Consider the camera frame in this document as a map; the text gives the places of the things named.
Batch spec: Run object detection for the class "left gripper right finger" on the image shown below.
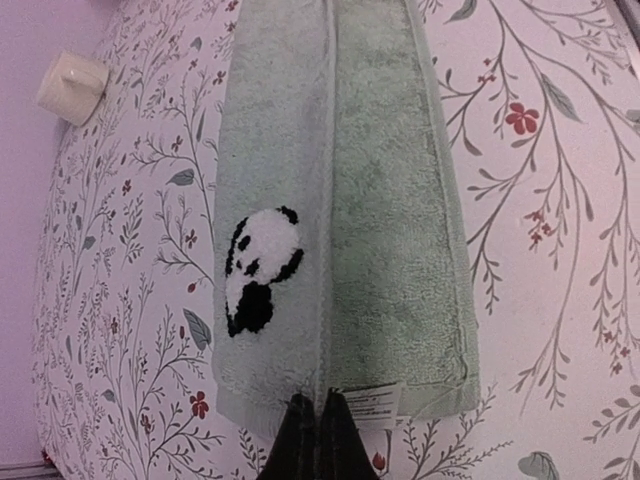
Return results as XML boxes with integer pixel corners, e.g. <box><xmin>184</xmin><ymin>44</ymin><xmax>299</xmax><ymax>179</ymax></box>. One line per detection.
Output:
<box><xmin>319</xmin><ymin>389</ymin><xmax>379</xmax><ymax>480</ymax></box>

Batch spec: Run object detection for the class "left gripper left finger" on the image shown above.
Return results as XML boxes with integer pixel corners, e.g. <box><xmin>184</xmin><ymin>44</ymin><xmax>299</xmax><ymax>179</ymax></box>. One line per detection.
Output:
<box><xmin>257</xmin><ymin>393</ymin><xmax>316</xmax><ymax>480</ymax></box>

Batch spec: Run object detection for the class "mint green towel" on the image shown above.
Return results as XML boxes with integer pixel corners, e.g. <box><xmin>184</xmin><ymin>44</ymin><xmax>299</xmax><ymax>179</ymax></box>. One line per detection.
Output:
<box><xmin>212</xmin><ymin>1</ymin><xmax>480</xmax><ymax>436</ymax></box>

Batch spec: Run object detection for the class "floral table mat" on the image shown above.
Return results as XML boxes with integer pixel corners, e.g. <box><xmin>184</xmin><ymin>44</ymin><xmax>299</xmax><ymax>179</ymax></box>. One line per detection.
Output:
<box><xmin>33</xmin><ymin>1</ymin><xmax>639</xmax><ymax>479</ymax></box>

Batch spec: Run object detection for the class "cream ceramic mug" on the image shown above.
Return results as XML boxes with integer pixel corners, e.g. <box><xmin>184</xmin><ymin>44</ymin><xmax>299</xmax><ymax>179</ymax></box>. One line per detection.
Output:
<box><xmin>36</xmin><ymin>51</ymin><xmax>110</xmax><ymax>127</ymax></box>

